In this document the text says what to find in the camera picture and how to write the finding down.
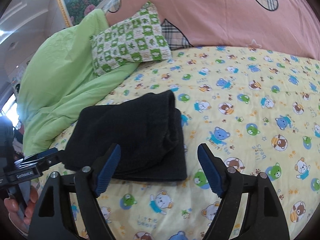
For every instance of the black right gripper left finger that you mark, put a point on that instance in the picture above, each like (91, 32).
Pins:
(68, 206)

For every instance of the black pants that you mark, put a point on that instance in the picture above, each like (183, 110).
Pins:
(148, 130)

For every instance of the left hand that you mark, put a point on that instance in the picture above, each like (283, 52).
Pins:
(13, 208)

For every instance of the yellow bear print bedsheet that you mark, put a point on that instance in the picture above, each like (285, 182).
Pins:
(257, 110)

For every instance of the green duvet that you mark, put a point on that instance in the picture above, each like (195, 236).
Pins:
(59, 82)

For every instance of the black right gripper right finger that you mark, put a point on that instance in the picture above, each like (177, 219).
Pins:
(264, 217)

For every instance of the pink plaid heart pillow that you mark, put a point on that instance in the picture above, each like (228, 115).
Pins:
(287, 26)

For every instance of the green white checkered pillow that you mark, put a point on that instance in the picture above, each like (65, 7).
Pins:
(136, 39)

